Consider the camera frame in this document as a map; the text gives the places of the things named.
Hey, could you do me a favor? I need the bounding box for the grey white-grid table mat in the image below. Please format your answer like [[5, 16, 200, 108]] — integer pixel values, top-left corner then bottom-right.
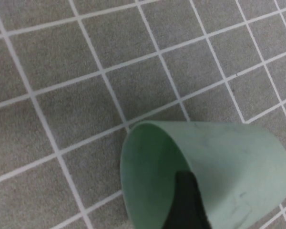
[[0, 0, 286, 229]]

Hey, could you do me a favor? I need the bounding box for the mint green plastic cup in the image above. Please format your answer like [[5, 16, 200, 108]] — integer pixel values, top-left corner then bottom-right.
[[120, 120, 286, 229]]

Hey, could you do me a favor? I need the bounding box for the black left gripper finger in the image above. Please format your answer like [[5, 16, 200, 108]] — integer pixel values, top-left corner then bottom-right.
[[165, 170, 212, 229]]

